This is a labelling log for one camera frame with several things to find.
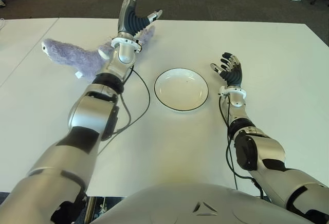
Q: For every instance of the silver robot torso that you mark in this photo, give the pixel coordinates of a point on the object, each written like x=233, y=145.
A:
x=167, y=206

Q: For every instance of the metal table leg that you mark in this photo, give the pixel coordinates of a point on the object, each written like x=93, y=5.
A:
x=90, y=211

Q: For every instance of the purple plush doll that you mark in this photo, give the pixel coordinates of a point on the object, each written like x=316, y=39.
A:
x=77, y=58

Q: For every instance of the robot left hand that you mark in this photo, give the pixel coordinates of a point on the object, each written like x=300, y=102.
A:
x=129, y=19

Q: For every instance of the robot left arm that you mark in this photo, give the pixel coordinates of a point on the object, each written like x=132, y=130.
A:
x=87, y=116

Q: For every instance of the white plate black rim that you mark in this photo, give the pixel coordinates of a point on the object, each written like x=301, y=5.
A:
x=181, y=89

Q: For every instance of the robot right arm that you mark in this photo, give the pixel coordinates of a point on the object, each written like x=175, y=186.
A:
x=267, y=149

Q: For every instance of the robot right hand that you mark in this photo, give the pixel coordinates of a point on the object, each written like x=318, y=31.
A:
x=234, y=76

